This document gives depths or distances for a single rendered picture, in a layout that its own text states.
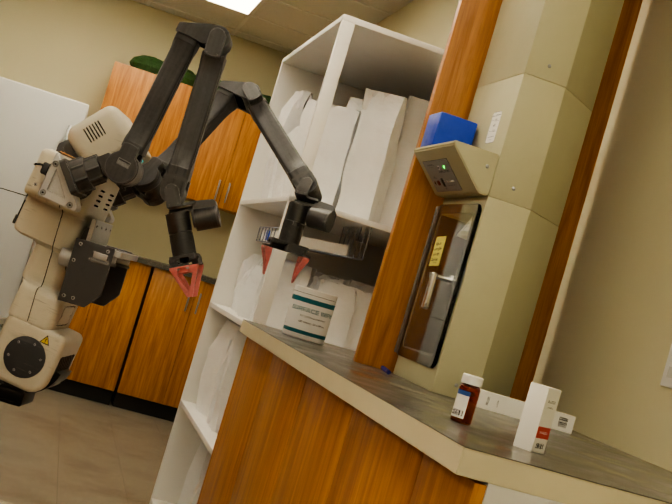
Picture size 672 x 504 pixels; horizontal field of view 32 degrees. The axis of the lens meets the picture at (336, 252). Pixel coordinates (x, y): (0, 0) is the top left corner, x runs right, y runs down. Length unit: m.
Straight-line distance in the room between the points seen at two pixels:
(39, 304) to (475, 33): 1.32
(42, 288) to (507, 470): 1.62
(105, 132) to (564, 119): 1.13
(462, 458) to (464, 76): 1.65
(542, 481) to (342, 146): 2.51
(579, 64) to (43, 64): 5.73
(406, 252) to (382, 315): 0.18
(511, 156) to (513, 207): 0.12
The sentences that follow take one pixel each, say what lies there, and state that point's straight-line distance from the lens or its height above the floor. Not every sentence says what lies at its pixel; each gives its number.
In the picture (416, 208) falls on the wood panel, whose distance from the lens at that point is 3.03.
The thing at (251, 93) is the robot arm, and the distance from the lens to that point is 3.27.
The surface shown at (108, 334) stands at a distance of 7.58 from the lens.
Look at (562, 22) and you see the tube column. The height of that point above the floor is 1.85.
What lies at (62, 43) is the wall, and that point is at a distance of 8.18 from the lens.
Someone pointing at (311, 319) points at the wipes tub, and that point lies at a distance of 3.36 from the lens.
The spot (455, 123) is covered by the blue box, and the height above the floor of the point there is 1.58.
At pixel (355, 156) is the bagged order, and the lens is 3.95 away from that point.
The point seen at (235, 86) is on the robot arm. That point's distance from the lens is 3.32.
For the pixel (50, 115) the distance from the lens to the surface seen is 7.44.
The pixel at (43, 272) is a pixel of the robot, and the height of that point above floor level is 0.94.
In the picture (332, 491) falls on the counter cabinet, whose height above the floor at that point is 0.73.
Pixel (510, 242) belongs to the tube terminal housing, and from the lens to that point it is 2.72.
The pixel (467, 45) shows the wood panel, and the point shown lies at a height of 1.82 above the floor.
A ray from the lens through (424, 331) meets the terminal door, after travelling 2.80.
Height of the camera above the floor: 1.08
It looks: 2 degrees up
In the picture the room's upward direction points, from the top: 17 degrees clockwise
